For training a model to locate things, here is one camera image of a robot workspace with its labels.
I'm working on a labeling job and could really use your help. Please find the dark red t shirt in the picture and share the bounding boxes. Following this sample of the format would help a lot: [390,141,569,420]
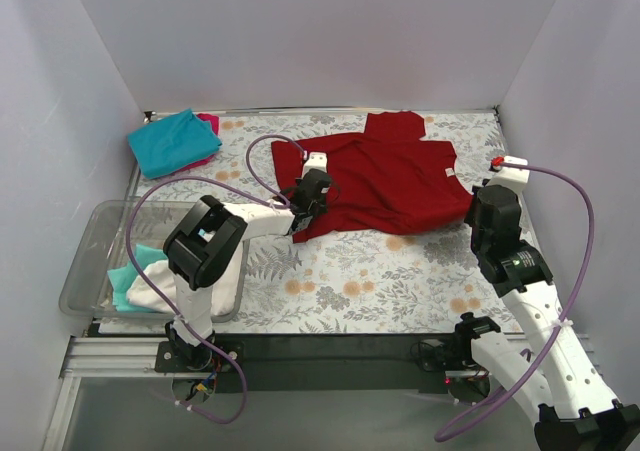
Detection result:
[271,112,472,243]

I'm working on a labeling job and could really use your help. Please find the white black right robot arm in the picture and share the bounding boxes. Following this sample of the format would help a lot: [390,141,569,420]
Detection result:
[456,185,639,450]

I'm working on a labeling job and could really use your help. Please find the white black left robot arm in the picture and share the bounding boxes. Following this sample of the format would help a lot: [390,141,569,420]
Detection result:
[163,167,333,370]

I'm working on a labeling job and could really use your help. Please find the floral patterned table mat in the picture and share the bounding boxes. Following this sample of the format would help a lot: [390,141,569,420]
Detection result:
[155,112,518,333]

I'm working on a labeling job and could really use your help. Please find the folded pink t shirt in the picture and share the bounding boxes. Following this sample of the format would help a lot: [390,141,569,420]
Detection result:
[181,113,220,171]

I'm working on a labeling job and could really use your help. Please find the white t shirt in bin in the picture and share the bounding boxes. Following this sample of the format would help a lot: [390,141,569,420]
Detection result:
[124,240,244,317]

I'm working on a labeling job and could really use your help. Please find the folded teal t shirt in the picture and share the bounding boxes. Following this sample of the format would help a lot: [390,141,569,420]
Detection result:
[127,109,222,179]

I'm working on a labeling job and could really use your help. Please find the clear plastic bin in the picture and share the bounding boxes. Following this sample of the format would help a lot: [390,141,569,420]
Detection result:
[58,198,247,323]

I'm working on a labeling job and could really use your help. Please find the light teal t shirt in bin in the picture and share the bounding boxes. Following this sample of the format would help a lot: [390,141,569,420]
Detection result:
[107,244,169,313]

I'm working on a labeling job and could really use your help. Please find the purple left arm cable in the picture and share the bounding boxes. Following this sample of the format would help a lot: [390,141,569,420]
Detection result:
[124,134,307,425]

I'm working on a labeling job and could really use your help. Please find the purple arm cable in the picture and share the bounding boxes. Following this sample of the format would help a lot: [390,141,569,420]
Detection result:
[433,163,598,444]
[124,134,307,425]

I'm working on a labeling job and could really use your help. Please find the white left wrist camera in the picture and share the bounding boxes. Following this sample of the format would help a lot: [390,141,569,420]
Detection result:
[301,152,328,177]

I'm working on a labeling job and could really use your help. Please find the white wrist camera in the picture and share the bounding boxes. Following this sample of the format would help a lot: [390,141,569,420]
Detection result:
[487,156,530,194]
[301,152,328,177]

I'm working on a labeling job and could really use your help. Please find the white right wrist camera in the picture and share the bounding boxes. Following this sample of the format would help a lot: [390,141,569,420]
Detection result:
[487,156,530,194]

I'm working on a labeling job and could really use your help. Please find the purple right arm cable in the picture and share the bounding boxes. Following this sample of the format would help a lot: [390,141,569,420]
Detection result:
[433,163,598,444]

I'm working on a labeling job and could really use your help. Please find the aluminium frame rail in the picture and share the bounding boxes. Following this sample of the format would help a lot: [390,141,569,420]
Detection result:
[42,335,171,451]

